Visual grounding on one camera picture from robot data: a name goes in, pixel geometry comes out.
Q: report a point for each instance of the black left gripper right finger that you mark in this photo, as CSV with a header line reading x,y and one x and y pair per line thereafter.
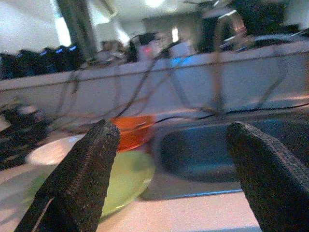
x,y
272,183

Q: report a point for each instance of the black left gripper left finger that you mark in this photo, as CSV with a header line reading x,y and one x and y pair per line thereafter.
x,y
77,178

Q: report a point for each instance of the white ribbed bowl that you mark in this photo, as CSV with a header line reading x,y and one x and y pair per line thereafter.
x,y
53,152

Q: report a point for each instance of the light green plate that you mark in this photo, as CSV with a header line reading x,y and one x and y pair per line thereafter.
x,y
130,178

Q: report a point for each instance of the black power strip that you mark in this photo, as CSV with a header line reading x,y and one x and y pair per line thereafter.
x,y
19,135

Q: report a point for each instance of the orange square bowl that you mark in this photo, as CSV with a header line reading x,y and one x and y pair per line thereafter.
x,y
135,133

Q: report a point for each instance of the stainless steel sink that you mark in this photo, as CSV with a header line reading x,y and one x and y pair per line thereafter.
x,y
198,154

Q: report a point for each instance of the metal faucet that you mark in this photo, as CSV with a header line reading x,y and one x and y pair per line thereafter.
x,y
218,72

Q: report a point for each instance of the grey pillar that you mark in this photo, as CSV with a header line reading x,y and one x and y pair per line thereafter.
x,y
77,24

